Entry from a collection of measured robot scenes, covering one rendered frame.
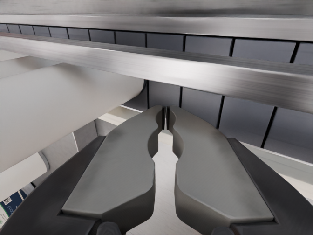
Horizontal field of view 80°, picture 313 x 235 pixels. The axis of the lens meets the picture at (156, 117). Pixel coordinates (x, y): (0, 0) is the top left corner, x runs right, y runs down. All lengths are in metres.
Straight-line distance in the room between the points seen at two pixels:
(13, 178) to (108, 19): 0.43
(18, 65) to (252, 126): 0.20
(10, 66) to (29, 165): 0.38
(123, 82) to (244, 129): 0.11
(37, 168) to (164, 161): 0.35
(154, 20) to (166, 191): 0.29
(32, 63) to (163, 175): 0.25
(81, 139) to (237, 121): 0.29
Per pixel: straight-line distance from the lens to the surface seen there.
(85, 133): 0.38
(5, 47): 0.20
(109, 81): 0.16
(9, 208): 0.92
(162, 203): 0.41
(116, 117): 0.19
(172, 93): 0.18
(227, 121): 0.18
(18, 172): 0.55
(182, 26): 0.17
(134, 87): 0.18
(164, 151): 0.30
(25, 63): 0.20
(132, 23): 0.20
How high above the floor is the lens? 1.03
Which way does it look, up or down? 46 degrees down
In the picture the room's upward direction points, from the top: 129 degrees counter-clockwise
